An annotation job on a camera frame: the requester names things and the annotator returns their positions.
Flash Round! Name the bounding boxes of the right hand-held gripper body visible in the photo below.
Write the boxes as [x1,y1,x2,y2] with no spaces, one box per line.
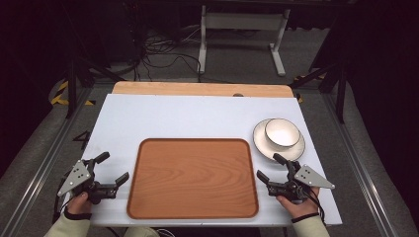
[267,160,336,204]

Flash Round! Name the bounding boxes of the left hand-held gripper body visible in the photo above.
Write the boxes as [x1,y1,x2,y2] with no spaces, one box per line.
[56,159,118,205]

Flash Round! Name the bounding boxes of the person's left hand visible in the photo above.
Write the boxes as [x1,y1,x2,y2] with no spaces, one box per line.
[67,192,94,215]

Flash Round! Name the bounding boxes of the person's right hand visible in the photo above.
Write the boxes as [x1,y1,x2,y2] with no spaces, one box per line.
[276,188,320,219]

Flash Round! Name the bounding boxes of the white round plate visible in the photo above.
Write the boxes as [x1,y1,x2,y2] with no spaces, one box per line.
[252,118,306,163]

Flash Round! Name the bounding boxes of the white bowl with dark rim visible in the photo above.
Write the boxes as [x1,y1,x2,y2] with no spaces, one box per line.
[264,118,301,148]

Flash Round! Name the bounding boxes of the black right wristband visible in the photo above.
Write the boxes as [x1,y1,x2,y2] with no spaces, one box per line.
[291,212,321,224]

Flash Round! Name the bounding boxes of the black wristband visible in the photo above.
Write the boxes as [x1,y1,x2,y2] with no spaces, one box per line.
[291,212,321,224]
[63,208,93,221]

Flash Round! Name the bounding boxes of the black left wristband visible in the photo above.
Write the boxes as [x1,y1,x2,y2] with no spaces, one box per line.
[63,208,93,221]

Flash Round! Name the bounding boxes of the person's pale clothing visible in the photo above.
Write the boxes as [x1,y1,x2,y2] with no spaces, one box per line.
[123,226,161,237]

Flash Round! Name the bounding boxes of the brown wooden tray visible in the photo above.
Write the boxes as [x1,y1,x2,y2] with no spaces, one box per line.
[126,137,260,220]

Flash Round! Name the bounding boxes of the yellow and black floor tape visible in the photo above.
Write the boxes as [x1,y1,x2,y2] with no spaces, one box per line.
[49,80,97,107]

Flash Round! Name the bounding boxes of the black tripod stand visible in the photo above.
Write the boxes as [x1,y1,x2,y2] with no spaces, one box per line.
[64,53,126,120]
[289,60,349,125]

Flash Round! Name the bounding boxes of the white table cover board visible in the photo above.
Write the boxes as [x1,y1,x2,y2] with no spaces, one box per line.
[80,93,344,228]

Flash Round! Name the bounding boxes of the light wooden table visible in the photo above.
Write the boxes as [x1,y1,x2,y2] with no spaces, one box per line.
[112,81,294,99]

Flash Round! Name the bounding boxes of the white metal stand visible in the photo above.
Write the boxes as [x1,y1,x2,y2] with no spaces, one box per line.
[196,4,292,78]

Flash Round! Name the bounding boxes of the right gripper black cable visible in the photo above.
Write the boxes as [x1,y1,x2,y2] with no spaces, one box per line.
[295,182,326,223]

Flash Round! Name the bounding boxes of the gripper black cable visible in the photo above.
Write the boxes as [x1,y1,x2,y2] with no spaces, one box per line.
[51,192,73,225]
[295,182,326,223]

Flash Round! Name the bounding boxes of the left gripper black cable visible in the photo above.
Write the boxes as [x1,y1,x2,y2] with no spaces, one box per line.
[51,192,73,225]

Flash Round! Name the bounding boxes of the aluminium floor rail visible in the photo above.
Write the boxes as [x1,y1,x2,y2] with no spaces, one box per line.
[0,86,95,237]
[319,93,398,237]

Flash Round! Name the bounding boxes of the bundle of floor cables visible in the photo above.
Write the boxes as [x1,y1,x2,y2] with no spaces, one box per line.
[132,24,203,83]

